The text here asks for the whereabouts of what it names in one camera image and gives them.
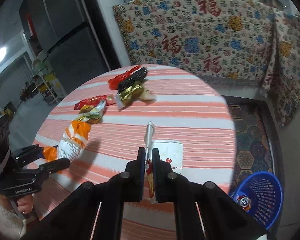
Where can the person's left hand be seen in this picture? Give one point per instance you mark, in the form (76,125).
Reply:
(24,204)

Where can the white storage rack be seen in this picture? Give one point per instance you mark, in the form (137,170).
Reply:
(40,73)

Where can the gold foil wrapper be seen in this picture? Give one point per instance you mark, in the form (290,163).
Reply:
(128,95)

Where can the beige pastry wrapper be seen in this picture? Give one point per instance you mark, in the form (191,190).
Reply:
(147,95)

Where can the yellow cardboard box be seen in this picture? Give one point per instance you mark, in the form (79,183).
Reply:
(55,83)

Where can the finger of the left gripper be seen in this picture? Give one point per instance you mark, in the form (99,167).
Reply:
(46,169)
(27,155)

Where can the white red snack wrapper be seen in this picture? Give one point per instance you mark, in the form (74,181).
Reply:
(170,151)

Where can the hexagon patterned floor mat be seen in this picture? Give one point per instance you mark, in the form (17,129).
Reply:
(252,145)

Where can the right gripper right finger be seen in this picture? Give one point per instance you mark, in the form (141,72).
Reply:
(202,211)

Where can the large patterned fu cloth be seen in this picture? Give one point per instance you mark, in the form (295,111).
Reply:
(218,39)

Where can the small patterned fu cloth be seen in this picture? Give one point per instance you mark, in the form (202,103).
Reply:
(281,83)

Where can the red foil snack packet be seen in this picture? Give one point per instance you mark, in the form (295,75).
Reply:
(94,101)

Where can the steel pot with lid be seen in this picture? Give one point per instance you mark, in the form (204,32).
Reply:
(274,4)

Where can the orange white snack wrapper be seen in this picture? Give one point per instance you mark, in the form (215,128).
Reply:
(75,138)

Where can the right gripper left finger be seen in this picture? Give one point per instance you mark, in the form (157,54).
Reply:
(94,211)

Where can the yellow green snack wrapper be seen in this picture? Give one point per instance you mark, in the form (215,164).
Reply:
(92,114)

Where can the red crushed soda can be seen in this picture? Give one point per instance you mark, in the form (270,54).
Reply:
(244,202)

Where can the red plastic bag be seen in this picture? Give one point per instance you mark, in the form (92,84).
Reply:
(114,82)

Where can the dark grey refrigerator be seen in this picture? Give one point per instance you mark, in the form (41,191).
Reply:
(73,36)

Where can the blue plastic waste basket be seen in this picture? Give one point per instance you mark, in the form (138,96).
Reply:
(266,194)

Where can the black foam net sleeve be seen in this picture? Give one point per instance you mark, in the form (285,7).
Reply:
(139,75)

